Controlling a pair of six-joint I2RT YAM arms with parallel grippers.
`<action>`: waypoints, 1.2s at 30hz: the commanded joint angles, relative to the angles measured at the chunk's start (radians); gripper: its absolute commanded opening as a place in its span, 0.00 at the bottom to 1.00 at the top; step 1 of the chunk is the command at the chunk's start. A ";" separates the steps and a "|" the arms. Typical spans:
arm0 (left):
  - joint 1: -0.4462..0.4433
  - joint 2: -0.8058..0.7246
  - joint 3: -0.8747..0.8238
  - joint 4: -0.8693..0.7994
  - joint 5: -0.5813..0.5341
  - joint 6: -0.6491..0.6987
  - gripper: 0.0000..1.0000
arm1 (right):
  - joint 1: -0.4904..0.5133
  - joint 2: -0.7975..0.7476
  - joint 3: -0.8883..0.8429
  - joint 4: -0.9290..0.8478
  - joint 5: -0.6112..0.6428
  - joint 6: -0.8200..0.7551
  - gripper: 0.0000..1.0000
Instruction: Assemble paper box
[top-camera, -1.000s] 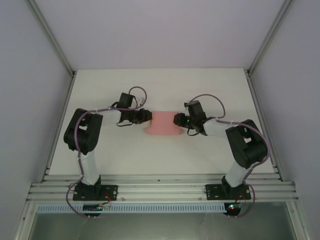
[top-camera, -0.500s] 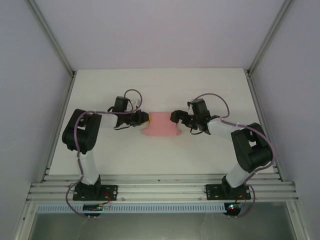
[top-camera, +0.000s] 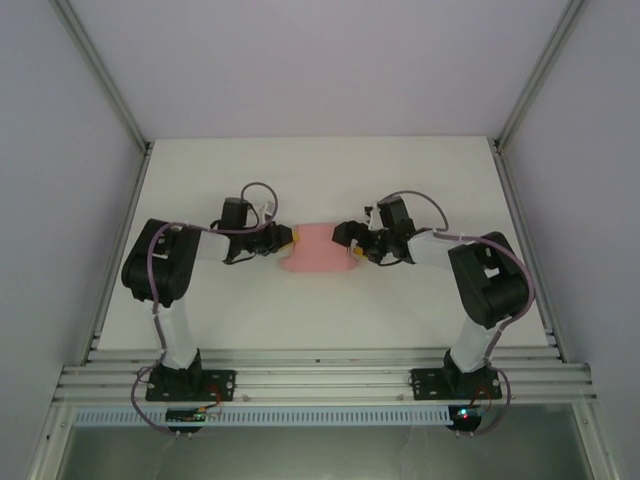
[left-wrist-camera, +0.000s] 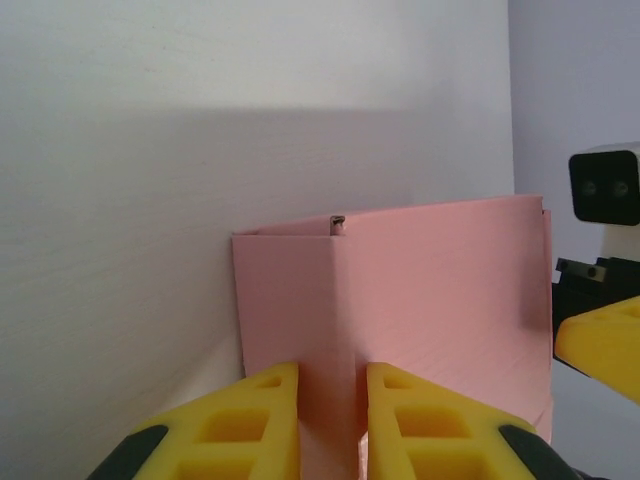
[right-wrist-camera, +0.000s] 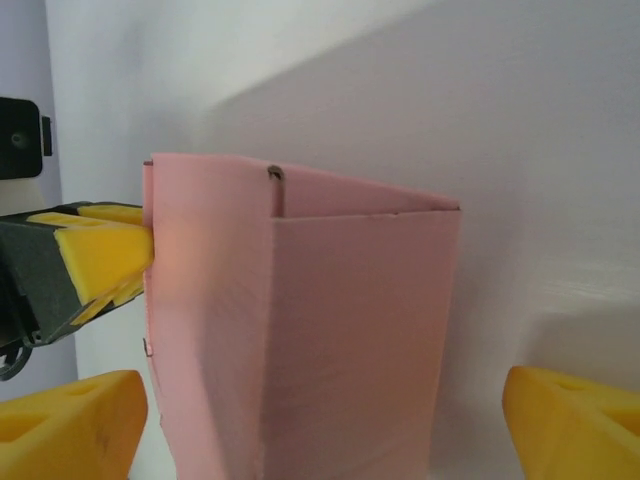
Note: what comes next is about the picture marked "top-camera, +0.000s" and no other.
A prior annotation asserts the pink cloth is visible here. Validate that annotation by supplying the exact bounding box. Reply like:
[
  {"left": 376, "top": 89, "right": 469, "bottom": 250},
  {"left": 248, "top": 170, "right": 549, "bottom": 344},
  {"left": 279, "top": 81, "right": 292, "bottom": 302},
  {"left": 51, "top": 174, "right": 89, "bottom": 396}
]
[{"left": 277, "top": 223, "right": 361, "bottom": 274}]

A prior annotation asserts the wide aluminium mounting beam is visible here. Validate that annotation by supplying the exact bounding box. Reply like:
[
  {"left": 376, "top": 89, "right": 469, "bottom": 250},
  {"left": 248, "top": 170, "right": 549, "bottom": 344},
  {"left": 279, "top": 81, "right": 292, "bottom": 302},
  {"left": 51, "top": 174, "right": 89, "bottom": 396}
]
[{"left": 52, "top": 363, "right": 599, "bottom": 405}]

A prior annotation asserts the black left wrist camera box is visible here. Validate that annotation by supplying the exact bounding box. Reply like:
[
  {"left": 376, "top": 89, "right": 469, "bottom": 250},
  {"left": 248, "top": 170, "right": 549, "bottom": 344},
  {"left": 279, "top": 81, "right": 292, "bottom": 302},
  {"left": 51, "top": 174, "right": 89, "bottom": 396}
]
[{"left": 221, "top": 197, "right": 252, "bottom": 232}]

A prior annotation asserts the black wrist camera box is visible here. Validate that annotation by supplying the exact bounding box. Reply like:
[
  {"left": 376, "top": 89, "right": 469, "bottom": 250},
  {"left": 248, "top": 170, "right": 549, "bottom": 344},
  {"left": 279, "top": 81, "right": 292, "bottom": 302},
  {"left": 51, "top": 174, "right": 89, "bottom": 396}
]
[
  {"left": 221, "top": 197, "right": 252, "bottom": 232},
  {"left": 375, "top": 195, "right": 414, "bottom": 232}
]

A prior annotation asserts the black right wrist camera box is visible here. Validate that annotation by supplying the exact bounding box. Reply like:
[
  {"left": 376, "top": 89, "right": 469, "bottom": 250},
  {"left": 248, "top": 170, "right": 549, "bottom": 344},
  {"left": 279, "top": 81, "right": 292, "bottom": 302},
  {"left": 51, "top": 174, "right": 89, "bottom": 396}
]
[{"left": 375, "top": 195, "right": 414, "bottom": 232}]

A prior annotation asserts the aluminium table edge rail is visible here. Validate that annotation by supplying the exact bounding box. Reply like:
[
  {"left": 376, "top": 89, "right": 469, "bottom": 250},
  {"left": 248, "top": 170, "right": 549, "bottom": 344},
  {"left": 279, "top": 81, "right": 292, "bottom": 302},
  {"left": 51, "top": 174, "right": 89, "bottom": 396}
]
[{"left": 87, "top": 344, "right": 564, "bottom": 365}]

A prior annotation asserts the aluminium table side rail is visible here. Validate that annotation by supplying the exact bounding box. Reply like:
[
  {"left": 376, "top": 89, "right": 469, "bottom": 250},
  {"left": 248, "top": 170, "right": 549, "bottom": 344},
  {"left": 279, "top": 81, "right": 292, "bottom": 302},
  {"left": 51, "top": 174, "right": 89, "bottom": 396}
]
[
  {"left": 492, "top": 142, "right": 569, "bottom": 361},
  {"left": 79, "top": 142, "right": 154, "bottom": 364}
]

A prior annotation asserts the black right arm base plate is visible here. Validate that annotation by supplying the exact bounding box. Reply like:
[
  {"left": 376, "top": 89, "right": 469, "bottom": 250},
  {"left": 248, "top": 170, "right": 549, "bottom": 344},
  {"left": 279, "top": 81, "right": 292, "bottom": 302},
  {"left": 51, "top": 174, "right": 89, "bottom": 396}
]
[{"left": 410, "top": 367, "right": 504, "bottom": 403}]

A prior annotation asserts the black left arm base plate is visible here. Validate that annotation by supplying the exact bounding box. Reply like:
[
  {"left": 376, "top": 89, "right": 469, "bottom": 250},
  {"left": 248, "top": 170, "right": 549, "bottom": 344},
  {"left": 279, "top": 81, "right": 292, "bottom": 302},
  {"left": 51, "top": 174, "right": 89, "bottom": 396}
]
[{"left": 144, "top": 367, "right": 237, "bottom": 404}]

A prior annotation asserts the light blue slotted cable duct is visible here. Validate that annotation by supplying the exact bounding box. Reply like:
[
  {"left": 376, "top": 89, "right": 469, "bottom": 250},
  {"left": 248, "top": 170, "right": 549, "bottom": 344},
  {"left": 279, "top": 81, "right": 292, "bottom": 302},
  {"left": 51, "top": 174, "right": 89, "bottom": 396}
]
[{"left": 73, "top": 405, "right": 451, "bottom": 427}]

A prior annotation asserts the aluminium frame post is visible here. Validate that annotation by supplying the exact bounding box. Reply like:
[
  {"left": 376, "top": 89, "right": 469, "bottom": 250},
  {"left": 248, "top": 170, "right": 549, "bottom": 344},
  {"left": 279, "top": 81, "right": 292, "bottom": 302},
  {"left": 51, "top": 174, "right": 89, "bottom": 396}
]
[
  {"left": 492, "top": 0, "right": 589, "bottom": 151},
  {"left": 52, "top": 0, "right": 154, "bottom": 154}
]

